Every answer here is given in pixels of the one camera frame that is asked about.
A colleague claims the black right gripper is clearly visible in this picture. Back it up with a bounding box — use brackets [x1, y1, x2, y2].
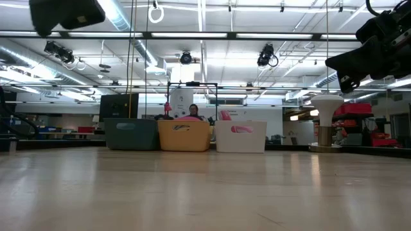
[324, 0, 411, 94]

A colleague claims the red storage bin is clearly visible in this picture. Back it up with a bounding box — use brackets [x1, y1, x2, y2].
[333, 102, 374, 116]

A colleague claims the white desk lamp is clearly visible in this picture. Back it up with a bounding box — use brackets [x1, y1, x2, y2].
[308, 94, 345, 153]

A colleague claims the black cabinet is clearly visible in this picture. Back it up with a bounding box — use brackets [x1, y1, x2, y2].
[99, 93, 139, 122]

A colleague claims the black tubular stand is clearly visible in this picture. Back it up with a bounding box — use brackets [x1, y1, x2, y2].
[166, 81, 219, 121]

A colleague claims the teal plastic bin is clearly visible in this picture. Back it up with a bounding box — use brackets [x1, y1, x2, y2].
[103, 117, 161, 151]

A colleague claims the white plastic bin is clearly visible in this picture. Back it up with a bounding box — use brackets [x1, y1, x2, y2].
[214, 120, 268, 154]

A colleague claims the person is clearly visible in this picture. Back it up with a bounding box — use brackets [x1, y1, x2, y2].
[186, 103, 205, 121]

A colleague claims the orange plastic bin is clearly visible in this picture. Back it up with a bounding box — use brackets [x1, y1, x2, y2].
[157, 119, 212, 153]

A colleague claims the black gantry camera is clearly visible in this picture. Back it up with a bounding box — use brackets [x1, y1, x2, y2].
[256, 43, 279, 68]
[44, 40, 76, 64]

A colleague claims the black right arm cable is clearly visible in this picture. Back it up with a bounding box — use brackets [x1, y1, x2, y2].
[365, 0, 381, 17]

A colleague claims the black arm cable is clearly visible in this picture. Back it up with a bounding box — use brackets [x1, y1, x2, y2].
[0, 86, 40, 139]
[365, 0, 381, 17]

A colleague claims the white hanging cable ring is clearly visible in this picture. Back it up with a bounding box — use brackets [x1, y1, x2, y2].
[148, 4, 165, 24]

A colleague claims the black overhead camera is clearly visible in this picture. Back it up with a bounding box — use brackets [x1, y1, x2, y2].
[179, 51, 193, 65]

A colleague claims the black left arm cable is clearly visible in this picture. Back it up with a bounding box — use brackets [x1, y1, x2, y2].
[0, 86, 40, 139]

